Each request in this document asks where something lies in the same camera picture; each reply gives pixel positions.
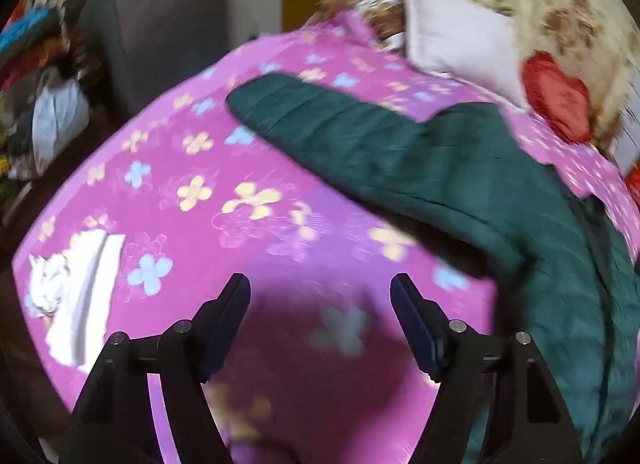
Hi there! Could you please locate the red heart cushion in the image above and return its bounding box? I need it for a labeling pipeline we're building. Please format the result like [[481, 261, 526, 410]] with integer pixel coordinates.
[[522, 50, 592, 143]]

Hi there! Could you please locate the dark green puffer jacket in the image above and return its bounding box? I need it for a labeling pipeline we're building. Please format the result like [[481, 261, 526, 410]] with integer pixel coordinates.
[[226, 73, 639, 463]]

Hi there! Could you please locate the brown floral quilt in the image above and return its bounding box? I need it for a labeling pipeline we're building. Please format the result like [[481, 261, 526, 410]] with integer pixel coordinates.
[[310, 0, 406, 53]]

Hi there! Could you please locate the clutter pile of clothes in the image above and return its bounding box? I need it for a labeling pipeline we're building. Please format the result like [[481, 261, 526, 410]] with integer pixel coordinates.
[[1, 0, 88, 181]]

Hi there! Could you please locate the beige floral rose blanket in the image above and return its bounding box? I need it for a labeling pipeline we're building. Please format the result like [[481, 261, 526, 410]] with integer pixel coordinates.
[[472, 0, 639, 150]]

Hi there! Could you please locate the white pillow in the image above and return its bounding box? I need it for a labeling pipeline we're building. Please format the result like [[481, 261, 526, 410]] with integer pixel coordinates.
[[404, 0, 528, 110]]

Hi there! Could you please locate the white plastic bag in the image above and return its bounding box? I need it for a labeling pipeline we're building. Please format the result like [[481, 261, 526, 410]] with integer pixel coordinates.
[[32, 79, 90, 176]]

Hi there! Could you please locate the white folded cloth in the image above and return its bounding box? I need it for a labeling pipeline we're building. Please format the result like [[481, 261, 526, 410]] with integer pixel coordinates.
[[26, 228, 126, 373]]

